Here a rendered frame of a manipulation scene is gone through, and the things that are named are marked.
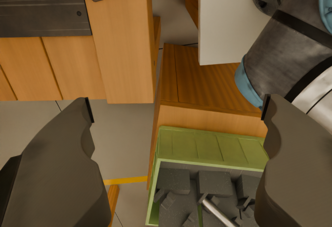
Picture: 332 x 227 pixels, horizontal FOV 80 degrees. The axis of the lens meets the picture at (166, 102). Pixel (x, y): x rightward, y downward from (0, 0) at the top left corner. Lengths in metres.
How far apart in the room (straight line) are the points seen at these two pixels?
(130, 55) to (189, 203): 0.62
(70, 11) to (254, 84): 0.43
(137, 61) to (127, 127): 1.35
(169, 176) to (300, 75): 0.64
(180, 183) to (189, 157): 0.19
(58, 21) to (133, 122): 1.35
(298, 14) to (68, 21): 0.46
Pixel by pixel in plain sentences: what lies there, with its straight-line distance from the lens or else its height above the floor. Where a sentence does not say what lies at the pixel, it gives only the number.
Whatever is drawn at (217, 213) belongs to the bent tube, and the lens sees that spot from 0.87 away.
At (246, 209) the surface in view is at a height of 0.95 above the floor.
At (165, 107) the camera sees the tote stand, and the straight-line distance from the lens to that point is 0.73.
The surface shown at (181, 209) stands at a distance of 0.88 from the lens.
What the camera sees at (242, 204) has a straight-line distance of 0.91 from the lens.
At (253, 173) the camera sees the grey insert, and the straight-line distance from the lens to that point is 0.96.
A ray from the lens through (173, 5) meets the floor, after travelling 1.40.
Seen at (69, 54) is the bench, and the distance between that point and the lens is 0.60.
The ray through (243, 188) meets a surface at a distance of 0.93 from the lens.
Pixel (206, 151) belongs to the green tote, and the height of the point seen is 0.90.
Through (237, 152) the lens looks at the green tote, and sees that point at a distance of 0.77.
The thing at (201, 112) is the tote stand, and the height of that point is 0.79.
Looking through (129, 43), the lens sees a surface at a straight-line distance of 0.52.
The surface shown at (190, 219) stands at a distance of 0.84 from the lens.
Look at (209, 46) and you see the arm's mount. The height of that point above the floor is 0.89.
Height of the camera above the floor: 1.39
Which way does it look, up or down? 57 degrees down
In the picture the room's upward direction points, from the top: 179 degrees counter-clockwise
